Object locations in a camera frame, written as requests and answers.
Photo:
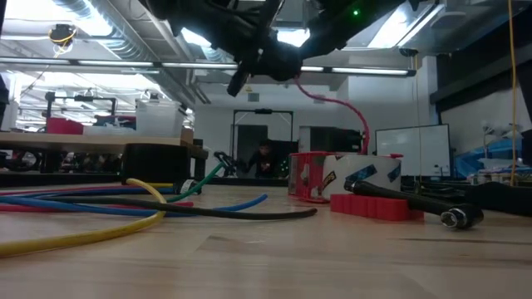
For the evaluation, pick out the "grey wall vent grille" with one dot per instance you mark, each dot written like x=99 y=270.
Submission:
x=254 y=97
x=319 y=96

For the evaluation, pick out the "clear plastic storage container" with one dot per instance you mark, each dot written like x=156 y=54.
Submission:
x=160 y=120

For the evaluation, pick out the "red storage box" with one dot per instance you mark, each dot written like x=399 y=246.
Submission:
x=64 y=126

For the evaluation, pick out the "red socket bit holder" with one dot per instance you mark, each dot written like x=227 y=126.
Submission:
x=374 y=207

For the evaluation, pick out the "small black robot gripper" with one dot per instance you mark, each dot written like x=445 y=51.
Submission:
x=228 y=164

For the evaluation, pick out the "red dispenser with clear tape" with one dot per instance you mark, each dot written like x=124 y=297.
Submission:
x=361 y=178

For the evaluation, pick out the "blue tarp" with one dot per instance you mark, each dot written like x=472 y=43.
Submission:
x=498 y=151

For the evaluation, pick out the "long linear ceiling light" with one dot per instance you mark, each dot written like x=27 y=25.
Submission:
x=374 y=71

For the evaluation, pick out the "wooden workbench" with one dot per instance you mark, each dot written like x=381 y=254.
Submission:
x=83 y=141

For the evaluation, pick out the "black ratchet wrench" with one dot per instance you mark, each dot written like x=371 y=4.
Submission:
x=415 y=203

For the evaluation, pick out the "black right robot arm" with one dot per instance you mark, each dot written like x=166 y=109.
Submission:
x=365 y=21

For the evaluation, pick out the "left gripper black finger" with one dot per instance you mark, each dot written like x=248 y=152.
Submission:
x=278 y=62

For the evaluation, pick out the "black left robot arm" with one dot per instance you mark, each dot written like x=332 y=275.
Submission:
x=187 y=16

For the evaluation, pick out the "whiteboard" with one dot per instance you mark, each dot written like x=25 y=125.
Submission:
x=432 y=141

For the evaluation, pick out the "black gantry frame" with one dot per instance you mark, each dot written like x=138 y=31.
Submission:
x=263 y=111
x=83 y=98

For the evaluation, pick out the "black and white cabinet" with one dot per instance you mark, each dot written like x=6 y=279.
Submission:
x=345 y=139

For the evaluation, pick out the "person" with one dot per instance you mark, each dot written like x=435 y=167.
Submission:
x=266 y=160

